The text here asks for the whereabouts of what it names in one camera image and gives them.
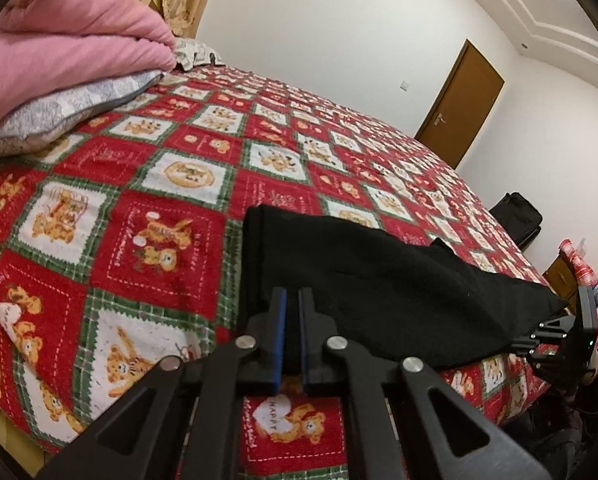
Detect grey patterned pillow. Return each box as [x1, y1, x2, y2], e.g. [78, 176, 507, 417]
[0, 70, 165, 158]

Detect black suitcase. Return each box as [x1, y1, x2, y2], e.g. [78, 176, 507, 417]
[490, 192, 543, 252]

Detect red patchwork bear bedspread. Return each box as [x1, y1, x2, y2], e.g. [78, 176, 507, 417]
[0, 67, 540, 464]

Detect white patterned far pillow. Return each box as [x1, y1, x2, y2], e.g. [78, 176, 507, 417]
[174, 37, 225, 72]

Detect red white bundle on dresser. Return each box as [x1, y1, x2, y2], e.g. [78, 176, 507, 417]
[558, 238, 598, 287]

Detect pink folded blanket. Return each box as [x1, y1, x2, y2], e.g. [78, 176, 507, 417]
[0, 0, 175, 120]

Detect black pants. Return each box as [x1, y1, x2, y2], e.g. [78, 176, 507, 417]
[237, 205, 567, 372]

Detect brown wooden door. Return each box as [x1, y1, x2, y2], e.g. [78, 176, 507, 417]
[415, 39, 505, 169]

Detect brown wooden dresser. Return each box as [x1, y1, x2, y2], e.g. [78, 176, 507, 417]
[543, 255, 579, 313]

